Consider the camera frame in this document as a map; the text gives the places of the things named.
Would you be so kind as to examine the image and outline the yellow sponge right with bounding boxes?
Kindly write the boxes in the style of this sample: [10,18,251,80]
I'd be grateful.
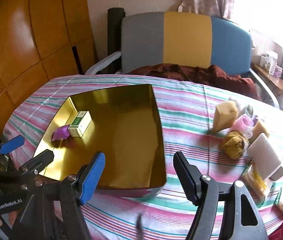
[249,120,270,144]

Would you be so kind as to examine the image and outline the wooden wardrobe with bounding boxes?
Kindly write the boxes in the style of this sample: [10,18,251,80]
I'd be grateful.
[0,0,97,136]

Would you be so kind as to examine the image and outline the beige tea box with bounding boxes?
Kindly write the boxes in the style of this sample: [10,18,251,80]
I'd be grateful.
[270,166,283,181]

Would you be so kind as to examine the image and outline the small green white box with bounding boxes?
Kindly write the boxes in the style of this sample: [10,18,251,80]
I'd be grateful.
[68,111,92,137]

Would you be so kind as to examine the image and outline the pink hair roller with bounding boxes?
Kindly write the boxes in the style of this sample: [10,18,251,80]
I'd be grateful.
[229,114,254,139]

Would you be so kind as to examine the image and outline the white product boxes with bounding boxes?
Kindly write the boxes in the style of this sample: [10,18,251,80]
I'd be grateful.
[260,50,282,78]

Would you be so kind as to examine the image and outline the wooden side table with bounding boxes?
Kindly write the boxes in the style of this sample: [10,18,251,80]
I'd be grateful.
[251,63,283,94]

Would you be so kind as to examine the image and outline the yellow sponge left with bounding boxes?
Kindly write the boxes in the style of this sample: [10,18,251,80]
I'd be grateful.
[212,101,238,132]

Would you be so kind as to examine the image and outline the grey bed rail right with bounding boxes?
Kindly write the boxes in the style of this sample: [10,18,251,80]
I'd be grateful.
[249,68,280,109]

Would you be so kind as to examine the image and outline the tricolour headboard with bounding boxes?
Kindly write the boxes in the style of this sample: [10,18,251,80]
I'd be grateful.
[121,12,252,75]

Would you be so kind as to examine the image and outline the yellow patterned sock ball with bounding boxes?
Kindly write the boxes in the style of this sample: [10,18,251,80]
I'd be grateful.
[221,130,249,160]

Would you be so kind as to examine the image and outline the striped bed sheet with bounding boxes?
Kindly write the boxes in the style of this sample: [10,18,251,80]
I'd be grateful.
[3,75,283,239]

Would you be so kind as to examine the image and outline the yellow sponge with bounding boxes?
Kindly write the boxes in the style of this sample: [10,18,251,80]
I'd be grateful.
[249,120,270,144]
[212,101,238,132]

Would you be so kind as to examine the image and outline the white bed rail left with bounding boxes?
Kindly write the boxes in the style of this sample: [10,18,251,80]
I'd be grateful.
[85,51,122,75]

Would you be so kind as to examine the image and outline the gold lined storage box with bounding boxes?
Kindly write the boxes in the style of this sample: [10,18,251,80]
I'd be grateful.
[35,84,166,198]

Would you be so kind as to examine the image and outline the dark red blanket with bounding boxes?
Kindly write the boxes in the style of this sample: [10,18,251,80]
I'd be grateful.
[129,63,261,100]

